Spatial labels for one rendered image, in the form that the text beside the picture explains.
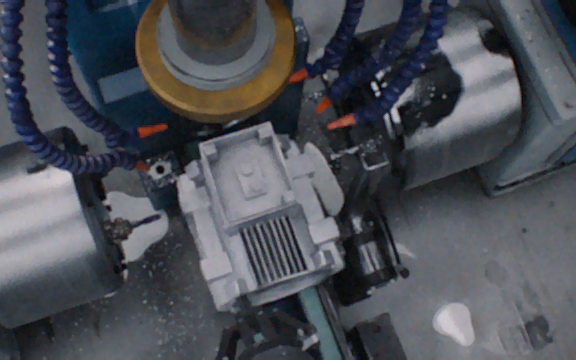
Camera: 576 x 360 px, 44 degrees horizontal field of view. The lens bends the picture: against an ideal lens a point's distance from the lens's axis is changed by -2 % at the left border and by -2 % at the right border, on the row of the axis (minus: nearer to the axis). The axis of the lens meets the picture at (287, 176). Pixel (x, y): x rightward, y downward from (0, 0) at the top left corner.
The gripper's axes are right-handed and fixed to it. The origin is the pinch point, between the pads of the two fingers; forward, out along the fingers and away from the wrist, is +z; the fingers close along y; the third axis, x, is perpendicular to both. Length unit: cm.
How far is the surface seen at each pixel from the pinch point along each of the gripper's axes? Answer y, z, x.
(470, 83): -39.1, 4.6, -18.7
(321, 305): -11.8, 16.0, 9.3
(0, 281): 28.4, 4.7, -13.7
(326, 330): -11.1, 14.1, 12.7
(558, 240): -58, 25, 18
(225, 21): -6.0, -18.3, -36.3
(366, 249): -19.1, 7.2, -0.2
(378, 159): -20.0, -7.8, -15.9
